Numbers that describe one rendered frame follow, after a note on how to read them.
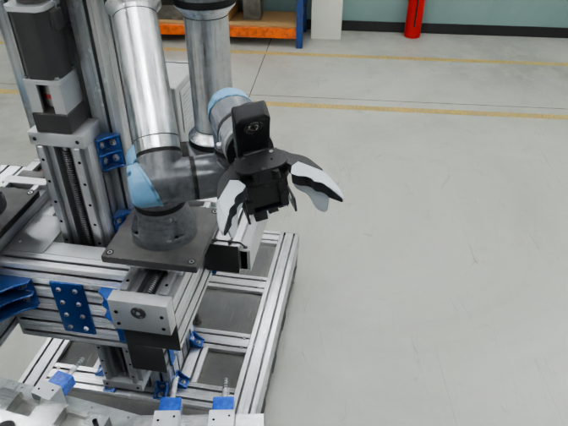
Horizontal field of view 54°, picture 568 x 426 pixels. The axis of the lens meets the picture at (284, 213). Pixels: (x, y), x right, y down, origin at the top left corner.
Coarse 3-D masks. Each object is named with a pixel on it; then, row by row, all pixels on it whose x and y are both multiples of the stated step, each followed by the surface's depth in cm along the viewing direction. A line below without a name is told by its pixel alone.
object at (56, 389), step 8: (80, 360) 126; (72, 368) 124; (56, 376) 121; (64, 376) 121; (72, 376) 121; (40, 384) 118; (48, 384) 118; (56, 384) 120; (64, 384) 120; (72, 384) 122; (32, 392) 116; (40, 392) 116; (48, 392) 116; (56, 392) 116; (64, 392) 120; (56, 400) 117; (64, 400) 120
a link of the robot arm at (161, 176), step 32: (128, 0) 92; (160, 0) 96; (128, 32) 92; (160, 32) 95; (128, 64) 91; (160, 64) 93; (128, 96) 92; (160, 96) 91; (160, 128) 90; (160, 160) 90; (192, 160) 92; (160, 192) 90; (192, 192) 91
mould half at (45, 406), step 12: (0, 396) 111; (12, 396) 111; (0, 408) 109; (36, 408) 109; (48, 408) 109; (60, 408) 109; (0, 420) 107; (12, 420) 107; (24, 420) 107; (36, 420) 107; (48, 420) 107; (84, 420) 107; (108, 420) 108
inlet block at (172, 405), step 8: (176, 384) 117; (176, 392) 116; (168, 400) 113; (176, 400) 113; (160, 408) 111; (168, 408) 111; (176, 408) 111; (160, 416) 109; (168, 416) 109; (176, 416) 109; (152, 424) 107; (160, 424) 107; (168, 424) 107; (176, 424) 107
